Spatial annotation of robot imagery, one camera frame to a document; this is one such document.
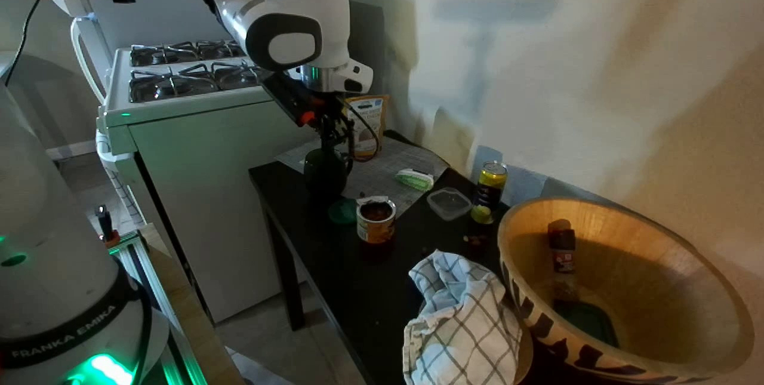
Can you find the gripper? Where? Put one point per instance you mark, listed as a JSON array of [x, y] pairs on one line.
[[332, 116]]

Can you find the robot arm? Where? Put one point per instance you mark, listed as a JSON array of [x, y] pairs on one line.
[[286, 21]]

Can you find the open tin can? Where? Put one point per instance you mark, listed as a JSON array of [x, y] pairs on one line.
[[376, 224]]

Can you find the transparent plastic bowl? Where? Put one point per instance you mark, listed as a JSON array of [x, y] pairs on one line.
[[449, 203]]

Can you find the yellow tin can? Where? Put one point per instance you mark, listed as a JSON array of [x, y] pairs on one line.
[[492, 185]]

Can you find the large wooden bowl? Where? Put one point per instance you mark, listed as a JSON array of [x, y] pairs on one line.
[[674, 265]]

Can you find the orange food pouch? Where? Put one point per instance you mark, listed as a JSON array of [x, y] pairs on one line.
[[371, 122]]

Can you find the grey placemat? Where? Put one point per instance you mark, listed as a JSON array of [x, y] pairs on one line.
[[382, 173]]

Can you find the green round lid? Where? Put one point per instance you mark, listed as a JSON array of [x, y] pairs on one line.
[[343, 212]]

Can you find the green and white sponge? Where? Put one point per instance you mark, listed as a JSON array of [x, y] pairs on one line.
[[415, 179]]

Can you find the stove burner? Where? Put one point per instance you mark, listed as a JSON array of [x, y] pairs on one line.
[[230, 74], [219, 49], [160, 54], [154, 85]]

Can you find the white gas stove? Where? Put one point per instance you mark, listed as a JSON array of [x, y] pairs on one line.
[[197, 182]]

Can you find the yellow-green small lid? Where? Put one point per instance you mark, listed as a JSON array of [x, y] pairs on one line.
[[481, 214]]

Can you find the white checked cloth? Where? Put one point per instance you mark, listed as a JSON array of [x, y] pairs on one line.
[[462, 325]]

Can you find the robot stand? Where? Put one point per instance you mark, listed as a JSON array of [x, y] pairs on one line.
[[191, 319]]

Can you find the red and black tool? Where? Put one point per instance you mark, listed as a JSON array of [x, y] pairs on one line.
[[106, 224]]

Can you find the brown spice bottle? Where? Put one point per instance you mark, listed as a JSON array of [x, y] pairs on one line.
[[562, 248]]

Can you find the green container lid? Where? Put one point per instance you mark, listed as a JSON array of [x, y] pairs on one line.
[[588, 322]]

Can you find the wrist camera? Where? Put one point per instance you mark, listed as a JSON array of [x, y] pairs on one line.
[[291, 97]]

